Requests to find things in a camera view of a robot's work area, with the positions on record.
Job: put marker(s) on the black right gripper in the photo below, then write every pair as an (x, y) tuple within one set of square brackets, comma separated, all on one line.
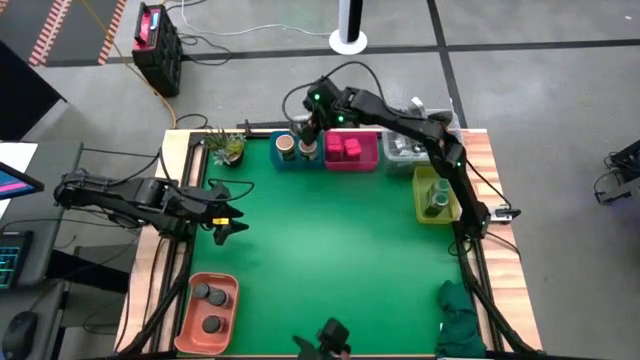
[(314, 121)]

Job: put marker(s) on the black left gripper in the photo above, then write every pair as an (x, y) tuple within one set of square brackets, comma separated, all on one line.
[(210, 207)]

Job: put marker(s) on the brown-lid glass spice jar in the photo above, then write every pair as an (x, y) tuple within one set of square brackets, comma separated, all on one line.
[(307, 152), (285, 144)]

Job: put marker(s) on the red-lid patterned spice tin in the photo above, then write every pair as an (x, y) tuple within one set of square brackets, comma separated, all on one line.
[(334, 146), (352, 148)]

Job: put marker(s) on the large black-lid spice jar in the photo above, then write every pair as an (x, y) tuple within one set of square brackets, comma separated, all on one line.
[(213, 324), (201, 291), (218, 298)]

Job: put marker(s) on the oregano glass spice jar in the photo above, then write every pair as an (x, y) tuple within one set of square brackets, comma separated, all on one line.
[(436, 204), (441, 186)]

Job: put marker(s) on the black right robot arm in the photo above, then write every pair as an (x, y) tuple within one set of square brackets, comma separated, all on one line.
[(400, 120)]

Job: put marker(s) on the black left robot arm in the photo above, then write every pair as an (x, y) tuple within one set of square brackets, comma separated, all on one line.
[(130, 197)]

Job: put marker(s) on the blue plastic bin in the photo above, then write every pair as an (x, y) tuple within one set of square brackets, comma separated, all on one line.
[(274, 161)]

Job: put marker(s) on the pink plastic bin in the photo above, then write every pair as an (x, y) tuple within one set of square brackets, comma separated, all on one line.
[(368, 161)]

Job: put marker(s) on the succulent plant in black pot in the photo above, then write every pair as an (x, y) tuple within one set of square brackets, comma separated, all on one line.
[(231, 150)]

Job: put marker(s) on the clear plastic storage box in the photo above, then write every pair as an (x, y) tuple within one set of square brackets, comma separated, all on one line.
[(400, 161)]

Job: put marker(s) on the white round-base stand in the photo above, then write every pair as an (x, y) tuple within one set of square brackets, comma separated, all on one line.
[(348, 42)]

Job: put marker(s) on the orange plastic tray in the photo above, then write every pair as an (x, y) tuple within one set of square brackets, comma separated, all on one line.
[(195, 341)]

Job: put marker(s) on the yellow plastic bin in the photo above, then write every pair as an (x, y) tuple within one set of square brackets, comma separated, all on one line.
[(420, 211)]

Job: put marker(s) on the black crate red top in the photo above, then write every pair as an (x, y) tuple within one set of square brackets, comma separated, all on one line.
[(160, 55)]

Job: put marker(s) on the grey desk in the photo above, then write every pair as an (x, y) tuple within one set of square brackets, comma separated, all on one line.
[(55, 160)]

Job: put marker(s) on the computer monitor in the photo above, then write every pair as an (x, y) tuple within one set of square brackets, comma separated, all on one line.
[(15, 182)]

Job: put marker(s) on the backlit keyboard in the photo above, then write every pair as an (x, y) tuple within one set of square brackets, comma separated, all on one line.
[(12, 260)]

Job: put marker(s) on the white paper sheet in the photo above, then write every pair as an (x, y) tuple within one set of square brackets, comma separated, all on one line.
[(17, 155)]

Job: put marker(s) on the green cloth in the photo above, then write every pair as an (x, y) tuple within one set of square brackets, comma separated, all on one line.
[(457, 320)]

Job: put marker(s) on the black computer mouse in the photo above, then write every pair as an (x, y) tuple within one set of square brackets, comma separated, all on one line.
[(20, 335)]

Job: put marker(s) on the black cabinet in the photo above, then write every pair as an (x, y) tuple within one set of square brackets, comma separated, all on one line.
[(25, 95)]

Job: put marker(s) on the black aluminium frame bar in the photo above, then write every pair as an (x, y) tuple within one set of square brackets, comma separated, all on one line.
[(260, 131)]

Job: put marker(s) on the black aluminium frame rails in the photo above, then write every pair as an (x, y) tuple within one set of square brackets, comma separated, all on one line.
[(192, 155), (480, 295)]

